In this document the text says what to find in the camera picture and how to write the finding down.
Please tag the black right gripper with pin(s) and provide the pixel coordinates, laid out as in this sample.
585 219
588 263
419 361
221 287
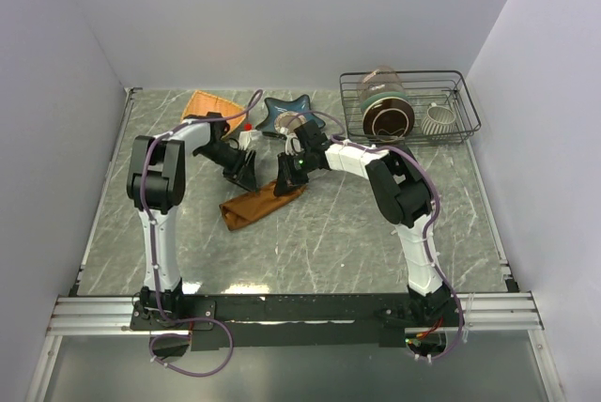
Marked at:
287 179

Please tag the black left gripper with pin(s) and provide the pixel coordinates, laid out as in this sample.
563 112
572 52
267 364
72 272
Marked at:
247 176

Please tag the orange cloth napkin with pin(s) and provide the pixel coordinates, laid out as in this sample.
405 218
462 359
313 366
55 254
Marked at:
251 207

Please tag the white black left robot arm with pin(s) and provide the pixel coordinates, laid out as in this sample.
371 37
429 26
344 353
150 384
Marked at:
156 185

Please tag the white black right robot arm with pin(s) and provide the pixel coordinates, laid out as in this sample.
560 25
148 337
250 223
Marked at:
404 197

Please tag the blue star-shaped dish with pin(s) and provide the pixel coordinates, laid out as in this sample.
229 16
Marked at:
287 114

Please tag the orange woven triangular tray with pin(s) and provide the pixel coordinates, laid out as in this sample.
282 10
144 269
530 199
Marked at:
202 103

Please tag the stacked ceramic plates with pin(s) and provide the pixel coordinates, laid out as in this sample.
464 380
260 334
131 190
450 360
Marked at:
387 116

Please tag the clear glass jar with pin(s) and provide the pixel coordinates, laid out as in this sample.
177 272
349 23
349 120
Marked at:
382 79

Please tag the striped ceramic mug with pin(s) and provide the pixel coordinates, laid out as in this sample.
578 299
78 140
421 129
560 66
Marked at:
438 120

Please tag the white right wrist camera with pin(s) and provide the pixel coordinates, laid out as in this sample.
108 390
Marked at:
292 145

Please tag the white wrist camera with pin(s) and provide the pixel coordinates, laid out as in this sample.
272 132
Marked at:
292 145
247 137

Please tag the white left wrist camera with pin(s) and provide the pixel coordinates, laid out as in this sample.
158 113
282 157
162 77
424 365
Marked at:
247 137

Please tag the black wire dish rack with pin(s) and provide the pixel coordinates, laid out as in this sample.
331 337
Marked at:
423 87

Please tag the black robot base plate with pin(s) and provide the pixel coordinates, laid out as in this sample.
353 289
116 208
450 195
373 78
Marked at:
280 320

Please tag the aluminium frame rail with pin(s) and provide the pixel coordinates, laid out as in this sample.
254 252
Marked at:
111 316

